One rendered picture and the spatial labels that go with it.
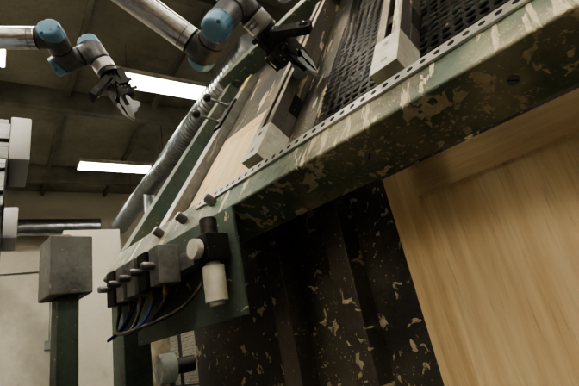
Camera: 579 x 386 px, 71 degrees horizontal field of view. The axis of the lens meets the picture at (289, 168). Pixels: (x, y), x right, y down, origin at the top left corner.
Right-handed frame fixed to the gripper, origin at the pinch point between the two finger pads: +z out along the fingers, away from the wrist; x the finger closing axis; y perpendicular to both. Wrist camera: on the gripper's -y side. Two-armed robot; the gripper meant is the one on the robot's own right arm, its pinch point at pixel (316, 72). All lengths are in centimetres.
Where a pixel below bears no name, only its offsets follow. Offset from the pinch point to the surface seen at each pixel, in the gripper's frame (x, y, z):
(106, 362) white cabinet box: -5, 405, 108
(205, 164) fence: 6, 56, 0
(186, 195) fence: 22, 56, -1
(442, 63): 44, -42, -2
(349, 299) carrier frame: 59, 1, 28
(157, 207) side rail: 18, 80, -2
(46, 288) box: 63, 77, -18
